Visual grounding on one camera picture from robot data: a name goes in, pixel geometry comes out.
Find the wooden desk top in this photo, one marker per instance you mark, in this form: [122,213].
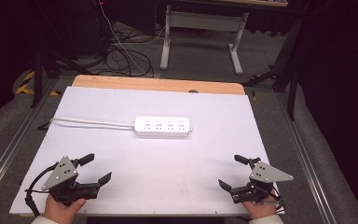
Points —
[248,2]

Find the black metal stand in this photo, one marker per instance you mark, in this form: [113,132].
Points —
[292,77]
[38,77]

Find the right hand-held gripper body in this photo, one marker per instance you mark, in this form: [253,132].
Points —
[262,179]

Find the person's left hand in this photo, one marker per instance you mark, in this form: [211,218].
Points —
[60,211]

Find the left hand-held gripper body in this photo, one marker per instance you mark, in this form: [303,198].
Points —
[62,174]

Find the white power strip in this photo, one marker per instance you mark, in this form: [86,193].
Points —
[163,126]

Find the white metal desk frame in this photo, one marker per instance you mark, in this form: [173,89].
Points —
[199,21]

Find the person's right hand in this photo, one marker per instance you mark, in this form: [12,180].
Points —
[259,209]

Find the aluminium floor rail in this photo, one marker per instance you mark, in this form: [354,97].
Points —
[307,161]
[9,152]

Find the yellow black floor tape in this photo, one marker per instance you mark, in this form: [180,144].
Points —
[24,88]

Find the white table sheet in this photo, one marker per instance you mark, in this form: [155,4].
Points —
[155,168]

